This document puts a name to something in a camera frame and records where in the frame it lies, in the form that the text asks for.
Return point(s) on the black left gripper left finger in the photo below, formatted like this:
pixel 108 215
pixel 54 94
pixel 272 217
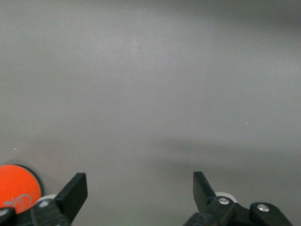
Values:
pixel 70 195

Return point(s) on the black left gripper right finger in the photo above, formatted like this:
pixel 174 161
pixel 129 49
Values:
pixel 202 190

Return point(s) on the orange can with fruit logo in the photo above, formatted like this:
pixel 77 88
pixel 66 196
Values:
pixel 16 183

